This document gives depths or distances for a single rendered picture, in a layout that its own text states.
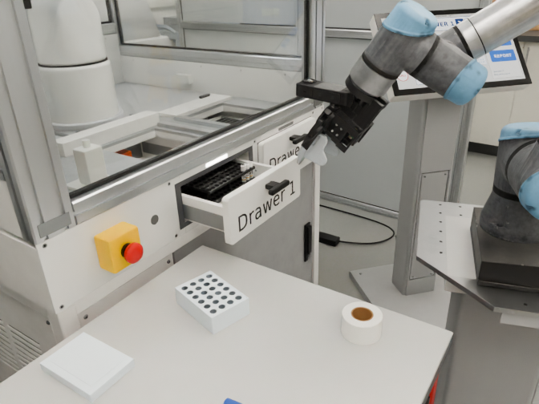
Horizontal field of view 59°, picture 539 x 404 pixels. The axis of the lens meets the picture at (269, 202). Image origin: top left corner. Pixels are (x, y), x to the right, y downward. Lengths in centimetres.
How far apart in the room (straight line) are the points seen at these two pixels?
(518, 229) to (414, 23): 50
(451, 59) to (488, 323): 61
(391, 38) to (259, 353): 56
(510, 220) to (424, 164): 87
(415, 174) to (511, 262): 95
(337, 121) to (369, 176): 201
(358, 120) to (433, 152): 104
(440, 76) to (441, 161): 112
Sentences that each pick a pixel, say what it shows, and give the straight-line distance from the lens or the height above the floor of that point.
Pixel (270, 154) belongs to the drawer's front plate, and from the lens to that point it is 131.
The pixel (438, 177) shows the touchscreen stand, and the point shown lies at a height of 59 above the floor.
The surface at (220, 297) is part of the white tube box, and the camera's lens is 91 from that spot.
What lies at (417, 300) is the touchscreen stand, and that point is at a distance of 219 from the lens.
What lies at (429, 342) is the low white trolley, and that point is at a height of 76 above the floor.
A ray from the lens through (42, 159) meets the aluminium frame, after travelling 85.
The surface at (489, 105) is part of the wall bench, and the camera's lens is 392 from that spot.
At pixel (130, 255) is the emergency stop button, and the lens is 91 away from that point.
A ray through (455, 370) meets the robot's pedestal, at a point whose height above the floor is 47.
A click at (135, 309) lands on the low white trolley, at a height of 76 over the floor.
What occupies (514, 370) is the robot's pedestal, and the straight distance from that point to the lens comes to 128.
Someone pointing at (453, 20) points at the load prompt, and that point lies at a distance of 189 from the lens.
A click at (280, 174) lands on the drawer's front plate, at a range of 111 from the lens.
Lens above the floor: 134
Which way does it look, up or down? 26 degrees down
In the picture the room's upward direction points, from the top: 2 degrees counter-clockwise
